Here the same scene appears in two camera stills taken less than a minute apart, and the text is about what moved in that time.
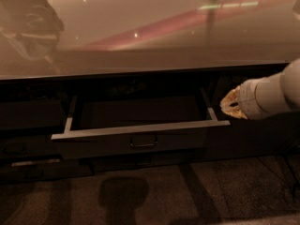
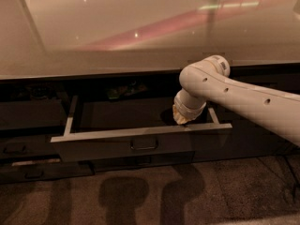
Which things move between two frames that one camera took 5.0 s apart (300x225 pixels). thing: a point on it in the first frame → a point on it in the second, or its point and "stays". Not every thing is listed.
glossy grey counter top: x=72 y=30 stays
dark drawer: x=31 y=113 stays
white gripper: x=247 y=101 → x=187 y=109
